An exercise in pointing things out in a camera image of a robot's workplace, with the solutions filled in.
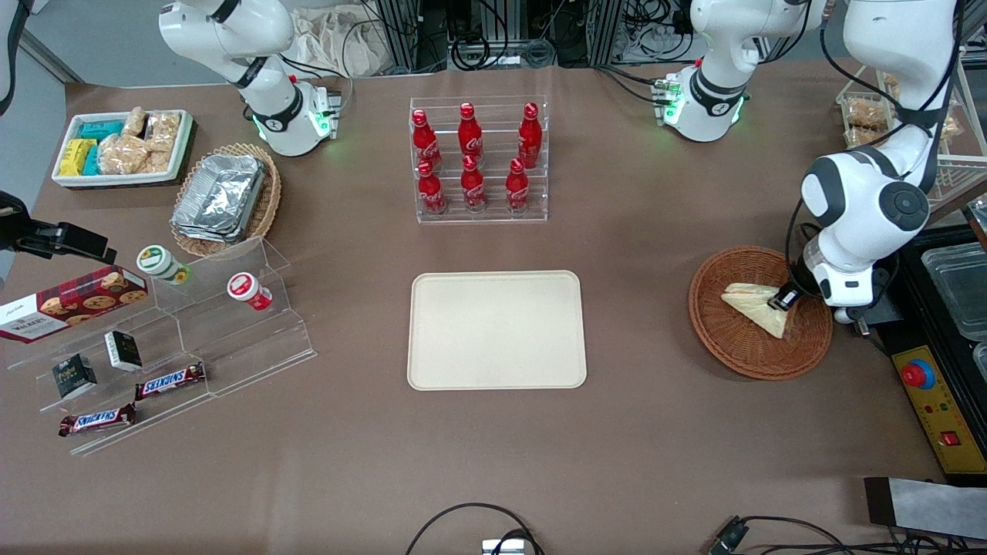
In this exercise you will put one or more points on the aluminium frame equipment rack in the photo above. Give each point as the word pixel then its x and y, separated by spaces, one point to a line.
pixel 401 31

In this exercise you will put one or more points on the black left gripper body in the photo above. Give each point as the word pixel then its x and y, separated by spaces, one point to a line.
pixel 799 283

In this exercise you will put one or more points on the green lidded yogurt cup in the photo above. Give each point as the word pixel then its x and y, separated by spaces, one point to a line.
pixel 158 262

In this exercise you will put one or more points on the yellow snack packet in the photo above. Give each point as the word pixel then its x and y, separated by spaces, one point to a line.
pixel 77 156

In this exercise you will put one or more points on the black and white small carton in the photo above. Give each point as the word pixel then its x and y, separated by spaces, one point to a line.
pixel 123 351

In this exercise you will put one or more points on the clear plastic container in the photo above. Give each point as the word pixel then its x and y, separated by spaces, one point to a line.
pixel 960 289

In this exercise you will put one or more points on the Walkers tartan shortbread box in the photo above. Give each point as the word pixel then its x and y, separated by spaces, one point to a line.
pixel 77 304

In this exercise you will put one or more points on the clear acrylic bottle rack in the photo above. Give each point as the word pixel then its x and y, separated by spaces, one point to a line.
pixel 478 217

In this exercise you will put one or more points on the triangular sandwich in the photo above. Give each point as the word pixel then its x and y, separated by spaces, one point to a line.
pixel 756 304

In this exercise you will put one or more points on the black Face carton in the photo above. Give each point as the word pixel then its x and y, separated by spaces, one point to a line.
pixel 75 378

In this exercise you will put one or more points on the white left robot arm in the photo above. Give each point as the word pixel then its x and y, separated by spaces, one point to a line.
pixel 864 200

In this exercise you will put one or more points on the clear rice cracker bag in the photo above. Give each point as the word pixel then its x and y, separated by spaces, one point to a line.
pixel 866 113
pixel 950 128
pixel 163 131
pixel 864 137
pixel 135 122
pixel 160 162
pixel 123 154

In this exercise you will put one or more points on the clear acrylic stepped display stand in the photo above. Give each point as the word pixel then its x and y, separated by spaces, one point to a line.
pixel 231 347

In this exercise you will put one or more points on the black appliance housing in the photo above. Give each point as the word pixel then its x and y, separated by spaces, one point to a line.
pixel 933 351

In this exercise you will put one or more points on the red emergency stop button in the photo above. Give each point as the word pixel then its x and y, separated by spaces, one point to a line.
pixel 918 375

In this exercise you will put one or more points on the teal snack packet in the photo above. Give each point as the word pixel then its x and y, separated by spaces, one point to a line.
pixel 92 160
pixel 102 129

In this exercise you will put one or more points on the light wicker basket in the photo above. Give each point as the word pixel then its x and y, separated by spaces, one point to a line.
pixel 270 196

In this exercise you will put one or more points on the brown round wicker basket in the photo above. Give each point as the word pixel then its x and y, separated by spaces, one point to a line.
pixel 732 347

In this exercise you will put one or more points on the red lidded yogurt cup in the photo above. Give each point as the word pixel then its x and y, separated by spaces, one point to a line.
pixel 247 290

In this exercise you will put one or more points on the Snickers chocolate bar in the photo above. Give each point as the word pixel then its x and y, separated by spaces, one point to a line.
pixel 96 420
pixel 170 381

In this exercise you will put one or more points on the white rectangular snack tray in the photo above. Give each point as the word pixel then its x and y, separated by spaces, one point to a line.
pixel 116 180

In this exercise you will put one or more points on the red cola bottle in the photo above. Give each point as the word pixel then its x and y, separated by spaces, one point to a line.
pixel 517 189
pixel 530 139
pixel 426 139
pixel 473 189
pixel 470 135
pixel 432 193

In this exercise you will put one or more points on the cream plastic serving tray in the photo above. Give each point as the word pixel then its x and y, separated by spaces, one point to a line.
pixel 493 331

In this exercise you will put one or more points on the grey metal plate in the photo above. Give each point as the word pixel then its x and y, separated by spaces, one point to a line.
pixel 925 507

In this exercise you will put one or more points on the beige crumpled cloth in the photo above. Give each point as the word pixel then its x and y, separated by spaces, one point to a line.
pixel 331 42

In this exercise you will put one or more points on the grey metal box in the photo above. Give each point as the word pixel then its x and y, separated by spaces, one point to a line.
pixel 888 308

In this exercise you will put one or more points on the yellow control panel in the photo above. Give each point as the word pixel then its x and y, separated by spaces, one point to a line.
pixel 941 416

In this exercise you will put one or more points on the aluminium foil container stack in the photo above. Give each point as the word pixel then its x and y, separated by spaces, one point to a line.
pixel 220 196

